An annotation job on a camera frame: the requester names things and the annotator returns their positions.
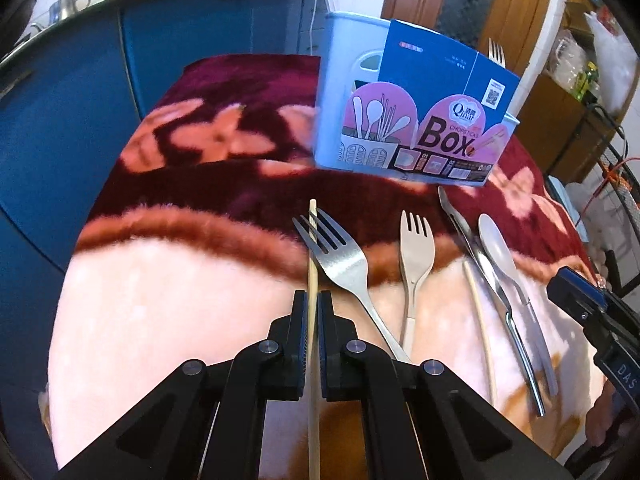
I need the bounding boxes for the light blue utensil holder box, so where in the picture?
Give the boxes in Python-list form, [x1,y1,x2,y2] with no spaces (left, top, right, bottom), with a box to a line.
[314,9,521,188]

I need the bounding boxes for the person's right hand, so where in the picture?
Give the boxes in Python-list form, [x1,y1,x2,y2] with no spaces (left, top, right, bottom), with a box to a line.
[586,385,623,448]

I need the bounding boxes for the beige plastic fork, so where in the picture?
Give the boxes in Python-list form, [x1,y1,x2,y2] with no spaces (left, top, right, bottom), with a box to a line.
[398,211,435,356]

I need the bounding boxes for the white power cable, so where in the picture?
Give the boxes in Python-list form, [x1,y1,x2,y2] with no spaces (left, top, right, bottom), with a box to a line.
[299,0,321,56]

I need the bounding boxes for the red and pink floral blanket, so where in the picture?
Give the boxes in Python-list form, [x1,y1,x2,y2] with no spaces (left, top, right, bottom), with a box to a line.
[37,54,608,471]

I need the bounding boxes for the red cable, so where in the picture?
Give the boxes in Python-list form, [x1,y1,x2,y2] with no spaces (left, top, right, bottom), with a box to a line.
[575,160,640,231]

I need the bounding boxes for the white plastic bag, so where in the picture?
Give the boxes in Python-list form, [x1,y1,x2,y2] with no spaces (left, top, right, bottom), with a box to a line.
[585,10,638,116]

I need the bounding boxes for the white plastic spoon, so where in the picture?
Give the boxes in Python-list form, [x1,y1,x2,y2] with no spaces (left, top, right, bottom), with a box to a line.
[477,213,560,395]

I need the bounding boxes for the blue base cabinets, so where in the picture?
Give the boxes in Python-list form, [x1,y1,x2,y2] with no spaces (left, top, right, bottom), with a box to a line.
[0,0,326,391]

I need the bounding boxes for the steel kettle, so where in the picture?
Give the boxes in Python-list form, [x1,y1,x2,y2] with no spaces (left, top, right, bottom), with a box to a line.
[47,0,92,25]

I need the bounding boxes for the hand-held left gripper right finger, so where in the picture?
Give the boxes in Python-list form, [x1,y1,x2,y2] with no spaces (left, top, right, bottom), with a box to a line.
[318,290,577,480]

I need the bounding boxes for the black metal rack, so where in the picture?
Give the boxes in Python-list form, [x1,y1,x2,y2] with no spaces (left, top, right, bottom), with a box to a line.
[547,100,640,301]

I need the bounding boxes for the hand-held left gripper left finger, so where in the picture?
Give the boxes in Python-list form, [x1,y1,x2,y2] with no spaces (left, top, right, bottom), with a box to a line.
[57,290,311,480]

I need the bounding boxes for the wooden shelf unit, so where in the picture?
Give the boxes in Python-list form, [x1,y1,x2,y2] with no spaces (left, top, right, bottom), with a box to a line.
[520,0,621,183]

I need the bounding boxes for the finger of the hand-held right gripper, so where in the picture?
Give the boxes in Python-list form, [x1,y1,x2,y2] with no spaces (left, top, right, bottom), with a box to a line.
[546,266,618,333]

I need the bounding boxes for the wooden chopstick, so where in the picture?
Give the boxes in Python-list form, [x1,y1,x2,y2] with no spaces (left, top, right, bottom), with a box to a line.
[462,260,499,407]
[308,199,321,480]

